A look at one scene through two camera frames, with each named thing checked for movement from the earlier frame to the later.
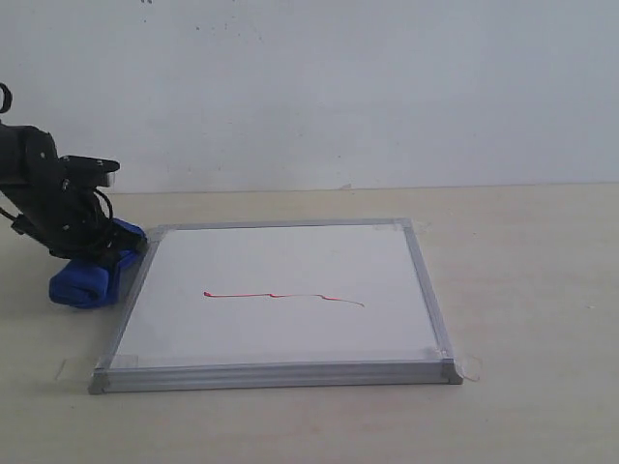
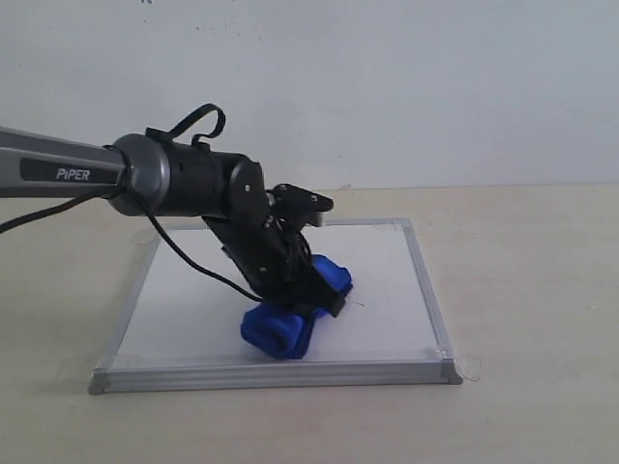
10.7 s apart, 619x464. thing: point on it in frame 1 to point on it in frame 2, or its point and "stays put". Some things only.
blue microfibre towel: x=97 y=283 to x=284 y=330
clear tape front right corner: x=468 y=366 stays put
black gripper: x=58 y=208 to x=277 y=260
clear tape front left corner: x=75 y=370 stays put
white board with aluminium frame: x=342 y=303 stays put
